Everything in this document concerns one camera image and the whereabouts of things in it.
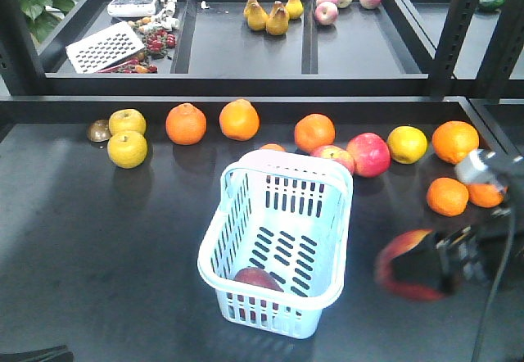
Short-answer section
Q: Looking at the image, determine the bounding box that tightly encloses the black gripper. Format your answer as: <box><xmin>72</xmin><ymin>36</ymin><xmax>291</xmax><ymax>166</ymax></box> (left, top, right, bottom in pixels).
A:
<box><xmin>391</xmin><ymin>206</ymin><xmax>523</xmax><ymax>292</ymax></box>

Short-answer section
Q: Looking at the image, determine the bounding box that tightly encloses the dark red apple front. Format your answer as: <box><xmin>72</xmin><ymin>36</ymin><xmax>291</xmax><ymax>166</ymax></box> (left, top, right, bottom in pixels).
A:
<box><xmin>374</xmin><ymin>229</ymin><xmax>449</xmax><ymax>301</ymax></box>

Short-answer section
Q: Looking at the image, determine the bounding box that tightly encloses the dark red apple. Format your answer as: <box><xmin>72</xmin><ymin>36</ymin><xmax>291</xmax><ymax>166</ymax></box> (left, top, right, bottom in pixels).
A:
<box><xmin>374</xmin><ymin>229</ymin><xmax>449</xmax><ymax>301</ymax></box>
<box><xmin>233</xmin><ymin>267</ymin><xmax>282</xmax><ymax>292</ymax></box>

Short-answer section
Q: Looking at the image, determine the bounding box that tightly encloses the light blue plastic basket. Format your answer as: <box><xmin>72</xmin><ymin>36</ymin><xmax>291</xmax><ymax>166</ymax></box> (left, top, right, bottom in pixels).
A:
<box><xmin>197</xmin><ymin>150</ymin><xmax>353</xmax><ymax>339</ymax></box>

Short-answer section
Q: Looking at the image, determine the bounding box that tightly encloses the small orange behind basket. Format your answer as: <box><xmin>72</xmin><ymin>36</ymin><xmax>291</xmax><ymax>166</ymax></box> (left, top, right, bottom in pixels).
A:
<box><xmin>260</xmin><ymin>143</ymin><xmax>286</xmax><ymax>152</ymax></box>

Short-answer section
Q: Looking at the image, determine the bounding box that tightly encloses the small orange left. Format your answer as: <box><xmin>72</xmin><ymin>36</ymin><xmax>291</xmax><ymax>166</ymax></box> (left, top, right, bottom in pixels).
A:
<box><xmin>426</xmin><ymin>178</ymin><xmax>469</xmax><ymax>217</ymax></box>

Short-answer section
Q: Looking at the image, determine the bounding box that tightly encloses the small orange right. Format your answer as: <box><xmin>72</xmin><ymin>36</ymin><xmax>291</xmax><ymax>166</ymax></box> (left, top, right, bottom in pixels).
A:
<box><xmin>467</xmin><ymin>183</ymin><xmax>504</xmax><ymax>208</ymax></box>

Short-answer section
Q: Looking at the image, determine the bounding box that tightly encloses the yellow round fruit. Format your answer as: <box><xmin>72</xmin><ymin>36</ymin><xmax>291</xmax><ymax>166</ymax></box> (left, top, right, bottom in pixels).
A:
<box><xmin>386</xmin><ymin>125</ymin><xmax>428</xmax><ymax>165</ymax></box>

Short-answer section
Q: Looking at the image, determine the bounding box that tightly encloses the red apple pair right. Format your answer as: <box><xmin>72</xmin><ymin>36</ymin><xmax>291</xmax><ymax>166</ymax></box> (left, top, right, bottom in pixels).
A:
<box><xmin>346</xmin><ymin>133</ymin><xmax>391</xmax><ymax>178</ymax></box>

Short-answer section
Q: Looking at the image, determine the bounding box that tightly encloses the red apple pair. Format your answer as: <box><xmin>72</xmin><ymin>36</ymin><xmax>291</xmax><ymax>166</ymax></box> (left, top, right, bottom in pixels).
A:
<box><xmin>346</xmin><ymin>133</ymin><xmax>391</xmax><ymax>178</ymax></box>
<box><xmin>310</xmin><ymin>145</ymin><xmax>355</xmax><ymax>174</ymax></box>

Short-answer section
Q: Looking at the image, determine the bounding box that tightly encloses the large orange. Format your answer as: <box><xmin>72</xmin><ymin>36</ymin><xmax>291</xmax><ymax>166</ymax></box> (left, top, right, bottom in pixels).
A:
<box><xmin>431</xmin><ymin>120</ymin><xmax>480</xmax><ymax>165</ymax></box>

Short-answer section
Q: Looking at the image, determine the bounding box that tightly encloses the red apple pair left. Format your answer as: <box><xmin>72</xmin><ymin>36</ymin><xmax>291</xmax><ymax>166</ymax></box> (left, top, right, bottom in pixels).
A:
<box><xmin>310</xmin><ymin>145</ymin><xmax>355</xmax><ymax>174</ymax></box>

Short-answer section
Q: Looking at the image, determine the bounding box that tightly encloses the orange centre back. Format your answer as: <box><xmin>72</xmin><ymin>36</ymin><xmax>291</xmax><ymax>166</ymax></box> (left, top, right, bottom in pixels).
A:
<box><xmin>294</xmin><ymin>113</ymin><xmax>336</xmax><ymax>153</ymax></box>

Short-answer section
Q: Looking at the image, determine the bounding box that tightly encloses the orange far left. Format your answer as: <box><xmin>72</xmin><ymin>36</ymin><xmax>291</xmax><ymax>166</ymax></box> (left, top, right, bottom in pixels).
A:
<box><xmin>165</xmin><ymin>102</ymin><xmax>207</xmax><ymax>145</ymax></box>

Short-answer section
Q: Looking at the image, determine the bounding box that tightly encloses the yellow apple front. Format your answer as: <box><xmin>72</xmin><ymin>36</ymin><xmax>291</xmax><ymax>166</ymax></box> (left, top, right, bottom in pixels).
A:
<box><xmin>107</xmin><ymin>130</ymin><xmax>148</xmax><ymax>169</ymax></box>

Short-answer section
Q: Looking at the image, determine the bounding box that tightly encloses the yellow apple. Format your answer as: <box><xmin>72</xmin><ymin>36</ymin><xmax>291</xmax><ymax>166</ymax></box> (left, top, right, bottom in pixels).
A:
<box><xmin>107</xmin><ymin>130</ymin><xmax>148</xmax><ymax>169</ymax></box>
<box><xmin>108</xmin><ymin>108</ymin><xmax>147</xmax><ymax>135</ymax></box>

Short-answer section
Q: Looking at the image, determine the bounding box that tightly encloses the yellow apple back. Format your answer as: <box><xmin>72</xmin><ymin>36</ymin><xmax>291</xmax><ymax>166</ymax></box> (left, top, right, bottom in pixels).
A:
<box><xmin>108</xmin><ymin>108</ymin><xmax>147</xmax><ymax>135</ymax></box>

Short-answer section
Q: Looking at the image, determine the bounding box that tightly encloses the black wooden produce stand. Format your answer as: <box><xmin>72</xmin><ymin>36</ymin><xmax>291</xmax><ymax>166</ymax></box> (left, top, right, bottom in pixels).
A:
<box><xmin>1</xmin><ymin>0</ymin><xmax>523</xmax><ymax>361</ymax></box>

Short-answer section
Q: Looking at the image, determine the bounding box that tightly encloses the brown half shell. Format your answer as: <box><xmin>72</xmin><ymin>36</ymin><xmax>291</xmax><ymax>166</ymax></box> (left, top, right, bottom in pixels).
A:
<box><xmin>86</xmin><ymin>119</ymin><xmax>111</xmax><ymax>143</ymax></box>

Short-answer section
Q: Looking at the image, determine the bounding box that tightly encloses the white perforated board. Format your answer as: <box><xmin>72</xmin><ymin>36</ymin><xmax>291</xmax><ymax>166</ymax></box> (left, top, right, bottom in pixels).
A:
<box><xmin>65</xmin><ymin>22</ymin><xmax>144</xmax><ymax>74</ymax></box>

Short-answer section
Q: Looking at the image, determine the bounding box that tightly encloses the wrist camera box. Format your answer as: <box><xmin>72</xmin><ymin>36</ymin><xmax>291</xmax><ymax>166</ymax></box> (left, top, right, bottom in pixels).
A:
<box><xmin>454</xmin><ymin>149</ymin><xmax>523</xmax><ymax>191</ymax></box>

